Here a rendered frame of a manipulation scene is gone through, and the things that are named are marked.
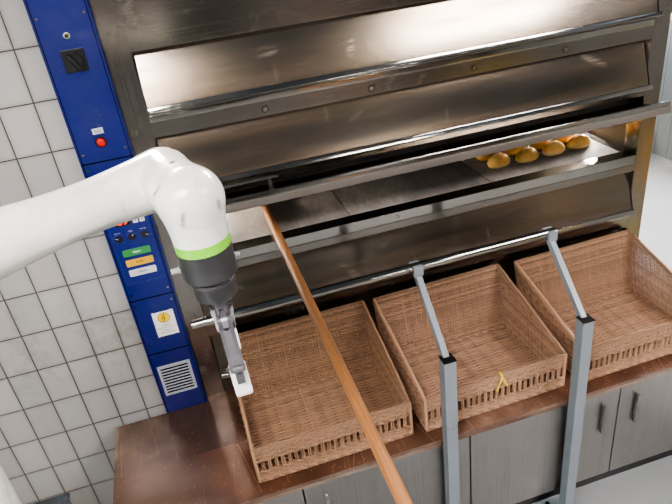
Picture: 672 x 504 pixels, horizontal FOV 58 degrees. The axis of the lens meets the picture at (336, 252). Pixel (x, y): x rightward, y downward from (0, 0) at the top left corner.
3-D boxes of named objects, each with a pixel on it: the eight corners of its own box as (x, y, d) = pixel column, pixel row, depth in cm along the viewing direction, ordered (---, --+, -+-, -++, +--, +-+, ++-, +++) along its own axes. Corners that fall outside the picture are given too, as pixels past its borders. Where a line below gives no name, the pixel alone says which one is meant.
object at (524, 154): (431, 129, 299) (430, 118, 296) (519, 110, 308) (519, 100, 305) (492, 171, 247) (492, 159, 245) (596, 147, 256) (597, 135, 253)
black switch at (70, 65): (67, 73, 172) (53, 33, 167) (89, 69, 174) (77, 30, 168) (65, 76, 169) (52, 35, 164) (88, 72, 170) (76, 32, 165)
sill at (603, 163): (189, 263, 219) (187, 253, 217) (625, 159, 252) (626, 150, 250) (191, 271, 214) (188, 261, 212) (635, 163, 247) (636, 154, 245)
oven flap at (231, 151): (170, 194, 199) (155, 132, 196) (645, 90, 232) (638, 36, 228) (170, 194, 194) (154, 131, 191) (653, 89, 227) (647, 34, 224)
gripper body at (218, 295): (187, 269, 107) (201, 311, 111) (192, 293, 100) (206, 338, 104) (230, 257, 108) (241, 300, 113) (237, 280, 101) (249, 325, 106)
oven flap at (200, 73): (149, 116, 186) (132, 49, 183) (654, 18, 219) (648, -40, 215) (148, 114, 182) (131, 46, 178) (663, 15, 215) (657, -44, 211)
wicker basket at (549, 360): (375, 352, 252) (369, 297, 238) (498, 315, 263) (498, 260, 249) (425, 434, 210) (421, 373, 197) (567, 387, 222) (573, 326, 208)
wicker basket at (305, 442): (236, 391, 241) (221, 335, 227) (370, 352, 252) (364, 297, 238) (257, 486, 200) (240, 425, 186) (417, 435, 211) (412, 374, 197)
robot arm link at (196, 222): (158, 188, 88) (227, 164, 92) (133, 167, 97) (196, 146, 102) (184, 270, 95) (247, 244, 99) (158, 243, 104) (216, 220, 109)
